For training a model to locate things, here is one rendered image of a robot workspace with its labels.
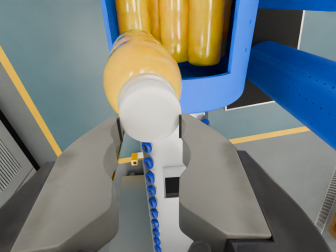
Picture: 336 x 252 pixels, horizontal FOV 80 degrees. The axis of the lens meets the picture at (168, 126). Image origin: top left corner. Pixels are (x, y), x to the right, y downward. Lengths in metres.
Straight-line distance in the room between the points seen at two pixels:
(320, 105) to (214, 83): 0.64
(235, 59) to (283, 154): 2.08
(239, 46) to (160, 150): 0.52
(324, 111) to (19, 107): 1.99
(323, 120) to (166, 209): 0.74
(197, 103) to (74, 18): 1.37
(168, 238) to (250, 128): 1.24
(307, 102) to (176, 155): 0.57
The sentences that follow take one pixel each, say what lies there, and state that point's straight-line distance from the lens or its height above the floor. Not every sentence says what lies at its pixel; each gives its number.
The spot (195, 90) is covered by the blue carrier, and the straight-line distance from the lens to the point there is 0.34.
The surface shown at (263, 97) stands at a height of 0.15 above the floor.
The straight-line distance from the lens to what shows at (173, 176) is 0.79.
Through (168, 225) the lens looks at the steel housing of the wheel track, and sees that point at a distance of 1.14.
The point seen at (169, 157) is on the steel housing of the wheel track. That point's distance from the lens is 0.80.
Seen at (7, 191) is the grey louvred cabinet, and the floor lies 0.43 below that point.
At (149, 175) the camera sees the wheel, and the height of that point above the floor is 0.97.
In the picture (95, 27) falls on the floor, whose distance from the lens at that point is 1.60.
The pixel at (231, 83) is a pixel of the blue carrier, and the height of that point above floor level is 1.21.
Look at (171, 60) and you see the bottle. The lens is 0.17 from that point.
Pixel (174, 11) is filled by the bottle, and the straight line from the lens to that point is 0.45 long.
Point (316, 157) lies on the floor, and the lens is 2.64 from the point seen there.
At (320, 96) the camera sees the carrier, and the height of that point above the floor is 0.87.
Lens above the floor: 1.54
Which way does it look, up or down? 59 degrees down
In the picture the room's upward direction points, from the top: 173 degrees clockwise
